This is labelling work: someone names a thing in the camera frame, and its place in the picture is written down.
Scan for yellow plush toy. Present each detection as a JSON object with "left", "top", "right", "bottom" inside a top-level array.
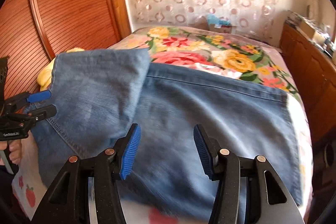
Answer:
[{"left": 37, "top": 48, "right": 86, "bottom": 92}]

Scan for floral blanket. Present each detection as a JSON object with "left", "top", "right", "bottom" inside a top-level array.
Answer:
[{"left": 106, "top": 26, "right": 314, "bottom": 216}]

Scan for blue denim pants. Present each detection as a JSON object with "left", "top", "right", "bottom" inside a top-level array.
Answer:
[{"left": 25, "top": 48, "right": 302, "bottom": 224}]

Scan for wooden cabinet row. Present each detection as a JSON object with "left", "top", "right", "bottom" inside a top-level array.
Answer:
[{"left": 280, "top": 23, "right": 336, "bottom": 135}]

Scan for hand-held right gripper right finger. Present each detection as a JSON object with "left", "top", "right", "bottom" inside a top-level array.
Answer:
[{"left": 193, "top": 124, "right": 305, "bottom": 224}]

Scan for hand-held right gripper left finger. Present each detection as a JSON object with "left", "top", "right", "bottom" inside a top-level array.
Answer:
[{"left": 30, "top": 123, "right": 142, "bottom": 224}]

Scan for wooden slatted wardrobe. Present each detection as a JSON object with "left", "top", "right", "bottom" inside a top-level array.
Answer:
[{"left": 0, "top": 0, "right": 132, "bottom": 106}]

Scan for white strawberry print sheet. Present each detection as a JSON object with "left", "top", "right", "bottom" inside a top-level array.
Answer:
[{"left": 12, "top": 63, "right": 305, "bottom": 224}]

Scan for person's left hand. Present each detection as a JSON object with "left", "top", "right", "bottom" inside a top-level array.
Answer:
[{"left": 7, "top": 139, "right": 23, "bottom": 165}]

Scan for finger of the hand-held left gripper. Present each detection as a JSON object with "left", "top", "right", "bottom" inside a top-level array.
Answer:
[
  {"left": 5, "top": 90, "right": 52, "bottom": 109},
  {"left": 18, "top": 105, "right": 57, "bottom": 125}
]

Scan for open cardboard box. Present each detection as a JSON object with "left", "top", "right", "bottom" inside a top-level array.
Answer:
[{"left": 299, "top": 20, "right": 327, "bottom": 42}]

